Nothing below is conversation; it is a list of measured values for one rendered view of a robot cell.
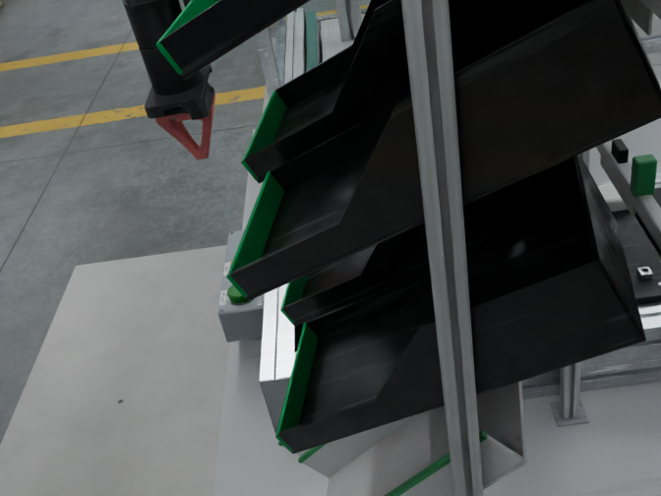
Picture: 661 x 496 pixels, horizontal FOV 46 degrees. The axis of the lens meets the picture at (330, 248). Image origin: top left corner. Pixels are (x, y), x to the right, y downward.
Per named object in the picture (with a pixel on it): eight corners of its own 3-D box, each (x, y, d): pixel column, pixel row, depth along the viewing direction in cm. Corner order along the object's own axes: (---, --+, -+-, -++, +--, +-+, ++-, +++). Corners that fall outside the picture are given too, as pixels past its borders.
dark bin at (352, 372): (292, 455, 61) (235, 397, 58) (318, 340, 71) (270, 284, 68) (646, 341, 49) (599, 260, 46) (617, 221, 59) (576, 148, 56)
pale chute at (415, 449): (312, 593, 73) (272, 573, 72) (331, 476, 83) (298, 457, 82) (527, 464, 57) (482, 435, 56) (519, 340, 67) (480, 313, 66)
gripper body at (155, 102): (214, 74, 93) (197, 15, 89) (206, 113, 85) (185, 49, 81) (162, 84, 94) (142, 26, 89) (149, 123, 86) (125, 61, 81)
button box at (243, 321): (226, 343, 116) (216, 312, 113) (236, 259, 133) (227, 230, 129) (272, 337, 116) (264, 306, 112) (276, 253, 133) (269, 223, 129)
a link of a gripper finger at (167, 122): (232, 134, 98) (212, 65, 92) (228, 162, 92) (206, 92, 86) (181, 144, 98) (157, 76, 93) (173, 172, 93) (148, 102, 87)
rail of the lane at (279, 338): (274, 433, 106) (258, 377, 100) (286, 130, 178) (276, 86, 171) (314, 428, 106) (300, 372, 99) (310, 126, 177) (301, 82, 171)
